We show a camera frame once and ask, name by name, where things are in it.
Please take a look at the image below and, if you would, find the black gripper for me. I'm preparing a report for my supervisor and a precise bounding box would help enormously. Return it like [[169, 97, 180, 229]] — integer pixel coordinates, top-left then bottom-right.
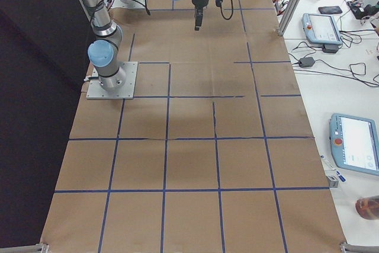
[[192, 0, 223, 31]]

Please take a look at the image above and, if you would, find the black power adapter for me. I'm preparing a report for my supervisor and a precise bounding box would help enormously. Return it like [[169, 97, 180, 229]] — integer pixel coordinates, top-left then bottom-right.
[[298, 57, 315, 68]]

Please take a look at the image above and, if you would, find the upper teach pendant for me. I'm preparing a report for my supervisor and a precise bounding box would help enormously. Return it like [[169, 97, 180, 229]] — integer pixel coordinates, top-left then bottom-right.
[[301, 13, 343, 46]]

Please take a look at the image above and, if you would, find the teach pendant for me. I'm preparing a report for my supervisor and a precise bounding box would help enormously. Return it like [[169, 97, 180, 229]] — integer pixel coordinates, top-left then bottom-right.
[[329, 113, 378, 176], [301, 13, 343, 46]]

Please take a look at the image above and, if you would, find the black smartphone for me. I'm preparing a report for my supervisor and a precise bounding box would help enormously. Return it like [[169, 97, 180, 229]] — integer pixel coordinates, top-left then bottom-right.
[[318, 6, 342, 15]]

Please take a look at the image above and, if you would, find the brown paper table cover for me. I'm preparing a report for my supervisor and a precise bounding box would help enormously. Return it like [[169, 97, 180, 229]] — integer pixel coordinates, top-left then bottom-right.
[[41, 0, 345, 252]]

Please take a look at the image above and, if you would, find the lower teach pendant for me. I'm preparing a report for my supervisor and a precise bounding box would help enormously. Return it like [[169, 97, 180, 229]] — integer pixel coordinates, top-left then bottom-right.
[[329, 113, 378, 176]]

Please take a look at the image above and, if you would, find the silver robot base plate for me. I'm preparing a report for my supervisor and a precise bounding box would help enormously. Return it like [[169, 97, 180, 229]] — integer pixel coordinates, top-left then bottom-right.
[[86, 62, 139, 100]]

